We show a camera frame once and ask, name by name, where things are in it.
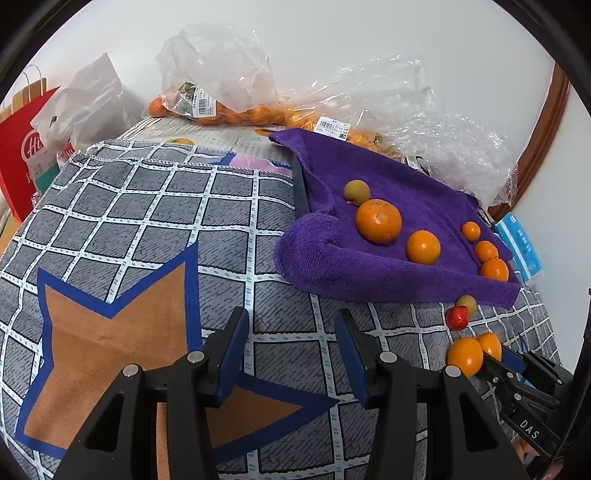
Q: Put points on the red paper bag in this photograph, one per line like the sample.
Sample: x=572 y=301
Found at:
x=18 y=157

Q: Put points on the blue tissue pack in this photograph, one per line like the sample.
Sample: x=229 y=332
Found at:
x=519 y=247

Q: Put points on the grey checked blanket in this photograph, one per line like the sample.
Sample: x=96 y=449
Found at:
x=138 y=221

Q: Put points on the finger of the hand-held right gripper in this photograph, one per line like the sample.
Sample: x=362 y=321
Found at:
x=503 y=376
x=512 y=357

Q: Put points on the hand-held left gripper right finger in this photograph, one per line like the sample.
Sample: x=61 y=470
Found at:
x=355 y=364

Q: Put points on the brown wooden trim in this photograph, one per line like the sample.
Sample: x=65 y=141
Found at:
x=549 y=124

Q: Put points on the printed white sheet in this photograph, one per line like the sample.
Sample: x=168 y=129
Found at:
x=207 y=136

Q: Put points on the large yellow-green fruit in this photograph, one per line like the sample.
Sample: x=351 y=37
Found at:
x=356 y=191

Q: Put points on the white plastic bag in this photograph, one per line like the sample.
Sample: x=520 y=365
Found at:
x=92 y=106

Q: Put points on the small yellow-green fruit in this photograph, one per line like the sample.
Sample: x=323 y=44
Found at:
x=466 y=302

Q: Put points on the small orange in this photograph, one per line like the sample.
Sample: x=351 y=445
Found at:
x=465 y=356
x=486 y=250
x=471 y=230
x=490 y=345
x=494 y=270

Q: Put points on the small red fruit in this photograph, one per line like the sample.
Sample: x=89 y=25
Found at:
x=457 y=317

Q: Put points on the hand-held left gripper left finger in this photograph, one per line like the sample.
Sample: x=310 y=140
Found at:
x=233 y=360

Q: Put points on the person's right hand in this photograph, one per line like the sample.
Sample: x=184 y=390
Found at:
x=522 y=451

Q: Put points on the large orange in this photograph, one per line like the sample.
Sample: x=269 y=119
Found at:
x=378 y=221

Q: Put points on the purple towel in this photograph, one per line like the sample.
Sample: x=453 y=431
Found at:
x=415 y=203

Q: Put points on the medium orange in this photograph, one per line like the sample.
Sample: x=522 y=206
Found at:
x=423 y=247

